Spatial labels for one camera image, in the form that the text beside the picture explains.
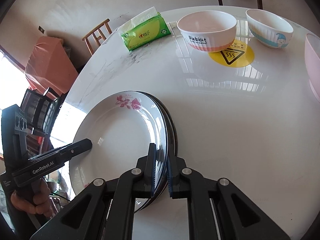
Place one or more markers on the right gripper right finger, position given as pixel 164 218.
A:
pixel 217 209

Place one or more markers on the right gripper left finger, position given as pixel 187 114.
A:
pixel 105 209

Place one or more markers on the large blue floral plate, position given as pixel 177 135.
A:
pixel 173 148

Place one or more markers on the white plate pink flowers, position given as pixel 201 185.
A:
pixel 121 127

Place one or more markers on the white Rabbit bowl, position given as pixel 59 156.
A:
pixel 210 30

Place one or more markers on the white cartoon bowl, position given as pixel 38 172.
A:
pixel 270 29

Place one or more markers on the pink plastic bowl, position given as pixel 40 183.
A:
pixel 312 62

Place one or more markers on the small blue floral plate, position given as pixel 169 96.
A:
pixel 164 151

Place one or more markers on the person's left hand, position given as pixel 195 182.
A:
pixel 41 201

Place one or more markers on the black metal chair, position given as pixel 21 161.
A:
pixel 41 110

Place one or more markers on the orange covered box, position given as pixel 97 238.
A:
pixel 50 67

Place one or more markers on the light wooden chair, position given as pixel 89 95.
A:
pixel 98 35

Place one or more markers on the yellow hot warning sticker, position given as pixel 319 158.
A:
pixel 237 55

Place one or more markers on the green tissue pack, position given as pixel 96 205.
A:
pixel 146 27

